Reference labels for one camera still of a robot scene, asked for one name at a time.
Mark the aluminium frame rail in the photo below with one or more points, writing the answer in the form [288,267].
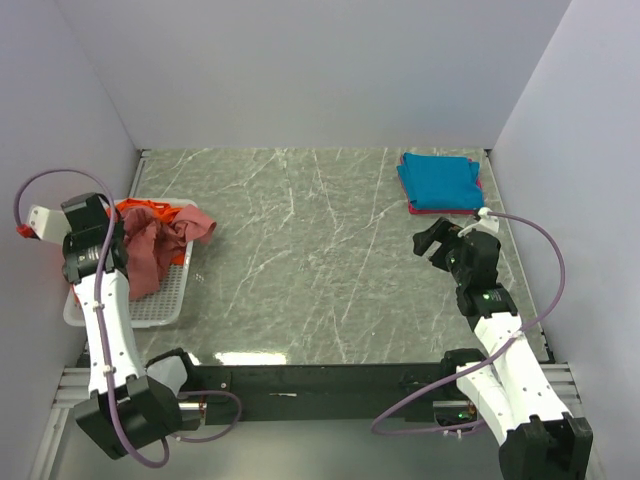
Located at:
[73,385]

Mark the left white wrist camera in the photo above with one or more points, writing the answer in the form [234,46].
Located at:
[45,225]

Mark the folded blue t-shirt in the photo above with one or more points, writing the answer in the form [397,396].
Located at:
[440,182]

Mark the orange t-shirt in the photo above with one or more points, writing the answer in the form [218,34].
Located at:
[147,231]

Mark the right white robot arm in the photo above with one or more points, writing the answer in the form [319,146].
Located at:
[538,436]

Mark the white plastic basket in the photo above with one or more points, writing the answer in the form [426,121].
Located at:
[158,309]

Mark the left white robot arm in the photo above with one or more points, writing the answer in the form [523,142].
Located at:
[130,405]

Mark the salmon pink t-shirt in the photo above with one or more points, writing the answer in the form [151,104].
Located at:
[191,224]

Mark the folded magenta t-shirt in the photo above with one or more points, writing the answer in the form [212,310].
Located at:
[445,212]

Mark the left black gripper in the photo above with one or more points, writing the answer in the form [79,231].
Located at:
[69,246]

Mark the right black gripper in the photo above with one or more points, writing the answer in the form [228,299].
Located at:
[441,231]

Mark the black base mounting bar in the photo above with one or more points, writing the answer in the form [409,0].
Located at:
[307,392]

